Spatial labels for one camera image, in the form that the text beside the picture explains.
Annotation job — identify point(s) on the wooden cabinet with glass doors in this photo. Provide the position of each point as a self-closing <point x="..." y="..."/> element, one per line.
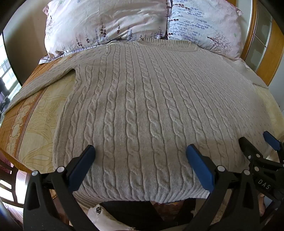
<point x="275" y="55"/>

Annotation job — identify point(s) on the bright window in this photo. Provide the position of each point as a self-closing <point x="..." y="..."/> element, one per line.
<point x="7" y="71"/>

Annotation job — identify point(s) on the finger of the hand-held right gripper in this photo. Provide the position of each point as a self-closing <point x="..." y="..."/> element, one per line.
<point x="250" y="151"/>
<point x="272" y="141"/>

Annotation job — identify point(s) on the wooden chair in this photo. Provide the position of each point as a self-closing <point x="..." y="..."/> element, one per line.
<point x="13" y="175"/>

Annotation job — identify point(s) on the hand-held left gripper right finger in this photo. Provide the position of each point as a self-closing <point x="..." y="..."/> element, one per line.
<point x="199" y="166"/>

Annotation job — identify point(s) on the blue floral tree-print pillow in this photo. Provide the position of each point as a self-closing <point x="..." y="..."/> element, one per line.
<point x="204" y="22"/>

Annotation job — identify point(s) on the pink floral pillow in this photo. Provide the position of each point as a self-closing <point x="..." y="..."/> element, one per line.
<point x="99" y="22"/>

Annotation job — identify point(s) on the black garment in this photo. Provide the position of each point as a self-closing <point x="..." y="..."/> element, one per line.
<point x="142" y="213"/>

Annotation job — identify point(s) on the white pants with snap button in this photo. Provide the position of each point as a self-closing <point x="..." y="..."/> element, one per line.
<point x="106" y="218"/>

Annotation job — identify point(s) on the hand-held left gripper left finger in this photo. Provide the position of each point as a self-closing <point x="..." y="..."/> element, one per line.
<point x="79" y="168"/>

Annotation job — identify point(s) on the yellow patterned bedspread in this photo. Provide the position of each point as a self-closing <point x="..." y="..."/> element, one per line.
<point x="37" y="124"/>

